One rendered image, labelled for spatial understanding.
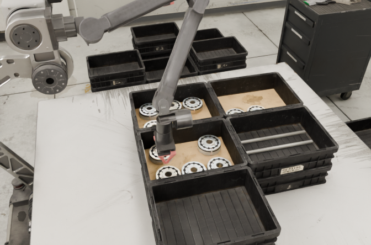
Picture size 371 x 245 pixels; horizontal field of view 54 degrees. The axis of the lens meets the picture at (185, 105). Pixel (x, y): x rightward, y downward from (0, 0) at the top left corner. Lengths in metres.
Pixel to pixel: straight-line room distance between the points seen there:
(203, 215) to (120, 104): 0.96
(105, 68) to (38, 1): 1.64
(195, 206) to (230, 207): 0.13
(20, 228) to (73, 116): 0.67
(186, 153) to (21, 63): 0.80
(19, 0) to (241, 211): 1.06
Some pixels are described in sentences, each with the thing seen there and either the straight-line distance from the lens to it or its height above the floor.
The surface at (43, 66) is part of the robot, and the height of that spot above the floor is 1.20.
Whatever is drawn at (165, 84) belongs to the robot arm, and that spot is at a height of 1.27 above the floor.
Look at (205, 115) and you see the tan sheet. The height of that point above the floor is 0.83.
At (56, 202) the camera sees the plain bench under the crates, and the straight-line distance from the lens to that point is 1.70.
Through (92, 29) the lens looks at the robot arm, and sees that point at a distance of 1.22.
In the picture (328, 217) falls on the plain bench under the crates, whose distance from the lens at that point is 1.67.
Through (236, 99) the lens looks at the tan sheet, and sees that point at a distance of 1.93.
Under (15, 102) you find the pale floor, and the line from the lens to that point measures 3.60.
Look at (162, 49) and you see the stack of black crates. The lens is 3.06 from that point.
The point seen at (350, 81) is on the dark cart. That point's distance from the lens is 3.42.
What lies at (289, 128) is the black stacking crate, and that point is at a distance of 1.81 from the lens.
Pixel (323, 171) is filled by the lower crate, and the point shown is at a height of 0.80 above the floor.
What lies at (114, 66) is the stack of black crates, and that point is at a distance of 2.89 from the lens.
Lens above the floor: 1.98
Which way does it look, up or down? 38 degrees down
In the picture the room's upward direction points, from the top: straight up
